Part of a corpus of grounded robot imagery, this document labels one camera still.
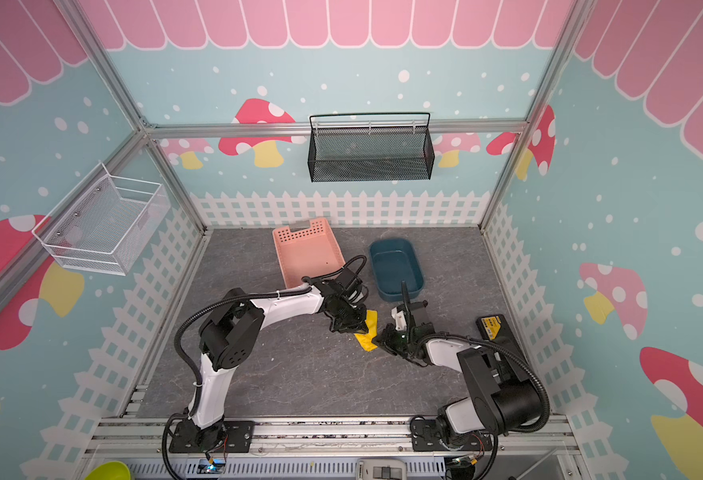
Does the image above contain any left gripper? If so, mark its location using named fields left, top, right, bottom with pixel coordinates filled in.
left=328, top=296, right=371, bottom=335

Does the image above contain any yellow paper napkin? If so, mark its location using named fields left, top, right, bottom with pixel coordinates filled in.
left=355, top=310, right=377, bottom=352

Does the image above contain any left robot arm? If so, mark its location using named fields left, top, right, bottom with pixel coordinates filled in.
left=161, top=255, right=369, bottom=457

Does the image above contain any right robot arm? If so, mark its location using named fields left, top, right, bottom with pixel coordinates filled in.
left=373, top=284, right=551, bottom=451

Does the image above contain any dark teal plastic tray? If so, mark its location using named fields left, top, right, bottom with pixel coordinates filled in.
left=369, top=238, right=425, bottom=303

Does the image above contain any pink perforated plastic basket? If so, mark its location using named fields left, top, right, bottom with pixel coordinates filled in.
left=273, top=218, right=345, bottom=289

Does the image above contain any black yellow flat device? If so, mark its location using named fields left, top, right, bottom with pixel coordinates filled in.
left=475, top=314, right=525, bottom=368

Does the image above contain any green round object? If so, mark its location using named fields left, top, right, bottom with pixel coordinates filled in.
left=85, top=461, right=134, bottom=480

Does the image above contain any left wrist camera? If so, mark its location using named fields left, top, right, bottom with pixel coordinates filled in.
left=330, top=268, right=365, bottom=301

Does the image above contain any black wire mesh wall basket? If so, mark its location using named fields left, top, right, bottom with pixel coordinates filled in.
left=308, top=112, right=435, bottom=182

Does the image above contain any white wire mesh wall basket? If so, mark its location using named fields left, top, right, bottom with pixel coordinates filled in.
left=32, top=163, right=171, bottom=276

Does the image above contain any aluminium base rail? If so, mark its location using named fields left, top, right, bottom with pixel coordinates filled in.
left=74, top=415, right=589, bottom=479

